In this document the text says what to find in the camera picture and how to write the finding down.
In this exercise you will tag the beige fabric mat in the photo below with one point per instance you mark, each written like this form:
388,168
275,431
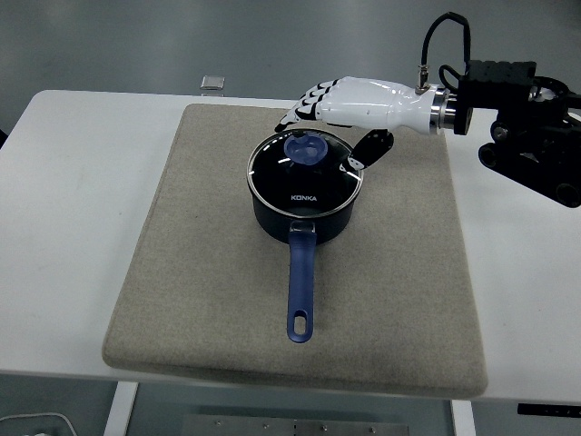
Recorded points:
181,272

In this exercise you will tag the white table leg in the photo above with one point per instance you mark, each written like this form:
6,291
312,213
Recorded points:
463,420
121,409

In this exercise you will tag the small silver floor plate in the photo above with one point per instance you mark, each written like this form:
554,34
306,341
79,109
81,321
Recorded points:
212,82

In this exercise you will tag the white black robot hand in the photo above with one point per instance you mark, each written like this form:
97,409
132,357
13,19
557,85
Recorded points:
372,102

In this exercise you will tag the glass pot lid blue knob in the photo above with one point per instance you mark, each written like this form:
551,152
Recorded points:
281,191

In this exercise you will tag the grey metal plate with screws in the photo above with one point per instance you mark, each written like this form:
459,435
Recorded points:
295,427

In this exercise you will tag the dark object at table edge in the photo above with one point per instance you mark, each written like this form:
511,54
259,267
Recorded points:
2,138

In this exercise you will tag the black box under table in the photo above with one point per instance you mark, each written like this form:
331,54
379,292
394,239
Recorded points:
549,409

